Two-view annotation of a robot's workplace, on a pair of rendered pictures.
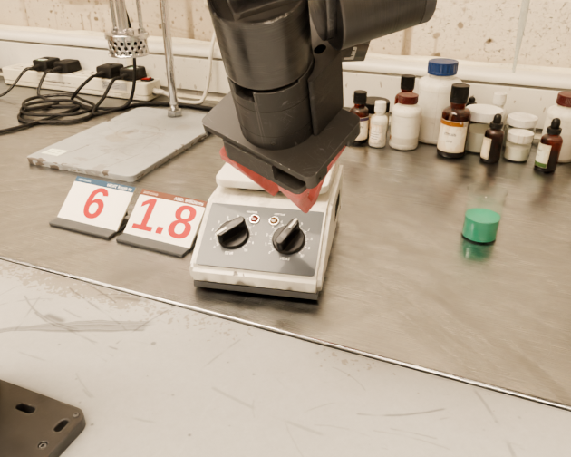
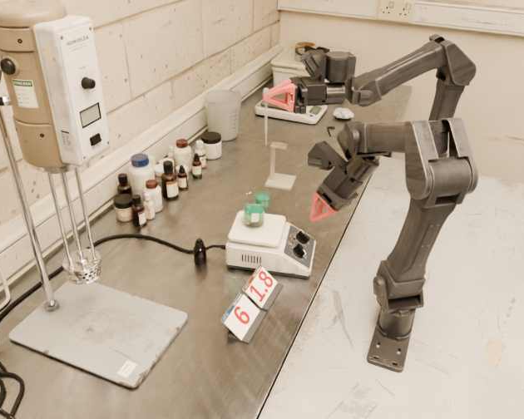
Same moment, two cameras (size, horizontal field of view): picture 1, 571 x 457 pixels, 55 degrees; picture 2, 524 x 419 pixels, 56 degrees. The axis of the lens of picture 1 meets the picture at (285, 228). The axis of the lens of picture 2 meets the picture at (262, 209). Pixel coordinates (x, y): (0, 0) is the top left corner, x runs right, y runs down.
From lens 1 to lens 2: 120 cm
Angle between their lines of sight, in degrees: 75
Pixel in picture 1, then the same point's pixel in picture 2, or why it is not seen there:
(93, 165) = (164, 337)
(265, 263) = (309, 248)
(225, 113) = (337, 199)
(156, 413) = not seen: hidden behind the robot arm
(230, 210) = (288, 248)
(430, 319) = (320, 224)
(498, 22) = (119, 125)
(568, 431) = (362, 212)
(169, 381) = (363, 281)
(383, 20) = not seen: hidden behind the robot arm
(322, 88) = not seen: hidden behind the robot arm
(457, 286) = (299, 216)
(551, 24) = (135, 115)
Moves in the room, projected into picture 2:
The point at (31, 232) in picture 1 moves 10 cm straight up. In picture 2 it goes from (258, 349) to (259, 313)
